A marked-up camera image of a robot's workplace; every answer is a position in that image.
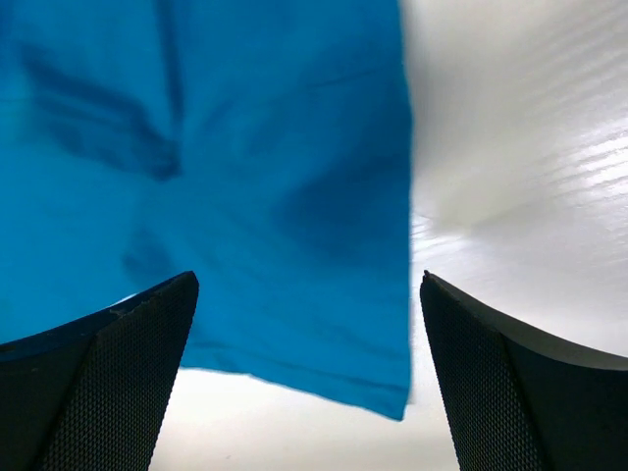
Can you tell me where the blue t shirt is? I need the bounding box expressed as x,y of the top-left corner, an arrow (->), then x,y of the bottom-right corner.
1,1 -> 412,420

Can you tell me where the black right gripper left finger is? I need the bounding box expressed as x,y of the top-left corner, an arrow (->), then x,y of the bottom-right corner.
1,272 -> 199,471

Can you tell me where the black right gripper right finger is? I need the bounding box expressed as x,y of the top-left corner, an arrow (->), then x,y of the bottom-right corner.
420,273 -> 627,471

